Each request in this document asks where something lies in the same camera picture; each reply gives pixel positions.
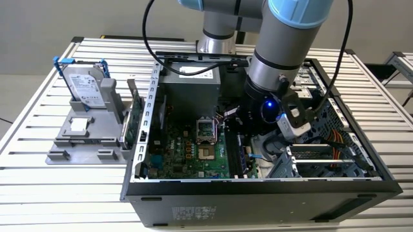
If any black RAM slot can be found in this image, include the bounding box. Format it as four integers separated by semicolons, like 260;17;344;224
226;134;237;179
229;135;242;179

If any metal socket cover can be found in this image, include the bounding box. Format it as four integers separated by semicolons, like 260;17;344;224
196;116;217;145

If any CPU socket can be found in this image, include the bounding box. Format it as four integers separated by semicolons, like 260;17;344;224
197;144;217;160

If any grey power supply unit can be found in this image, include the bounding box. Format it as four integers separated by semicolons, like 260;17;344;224
160;60;224;121

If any metal disk bay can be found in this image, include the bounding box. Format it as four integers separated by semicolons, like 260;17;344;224
269;143;356;179

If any black case fan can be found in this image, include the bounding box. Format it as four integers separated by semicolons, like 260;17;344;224
152;94;169;148

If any green motherboard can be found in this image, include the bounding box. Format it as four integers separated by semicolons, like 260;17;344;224
148;117;260;181

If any graphics card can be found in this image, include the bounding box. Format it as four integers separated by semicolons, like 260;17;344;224
118;76;146;152

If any black open PC case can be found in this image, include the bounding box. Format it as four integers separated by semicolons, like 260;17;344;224
119;50;404;228

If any grey parts rack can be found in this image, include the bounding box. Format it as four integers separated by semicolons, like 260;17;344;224
45;78;141;167

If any aluminium side table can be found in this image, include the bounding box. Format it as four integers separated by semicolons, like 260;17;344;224
383;51;413;107

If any silver CPU chip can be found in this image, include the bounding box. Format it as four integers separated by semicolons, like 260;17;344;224
69;118;91;133

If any hard disk in blue carrier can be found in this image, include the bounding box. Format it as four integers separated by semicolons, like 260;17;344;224
51;57;111;113

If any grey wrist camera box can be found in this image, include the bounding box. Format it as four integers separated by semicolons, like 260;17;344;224
277;113;313;140

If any blue cable connector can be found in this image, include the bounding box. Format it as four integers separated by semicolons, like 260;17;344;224
248;152;276;162

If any orange red yellow wire bundle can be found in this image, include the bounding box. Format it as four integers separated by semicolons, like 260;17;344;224
325;130;347;170

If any black camera cable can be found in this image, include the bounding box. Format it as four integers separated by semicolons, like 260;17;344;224
142;0;355;114

